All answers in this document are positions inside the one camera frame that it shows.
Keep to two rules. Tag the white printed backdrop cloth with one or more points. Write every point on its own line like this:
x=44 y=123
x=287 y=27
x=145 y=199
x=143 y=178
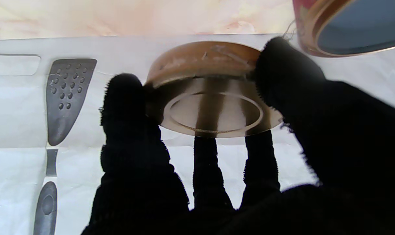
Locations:
x=14 y=130

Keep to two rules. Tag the red floral tea tin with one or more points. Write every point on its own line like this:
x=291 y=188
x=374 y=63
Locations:
x=347 y=26

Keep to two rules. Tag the gold round tin lid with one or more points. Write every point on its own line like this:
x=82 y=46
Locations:
x=210 y=65

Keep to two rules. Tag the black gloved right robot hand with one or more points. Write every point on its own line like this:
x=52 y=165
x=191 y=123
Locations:
x=347 y=163

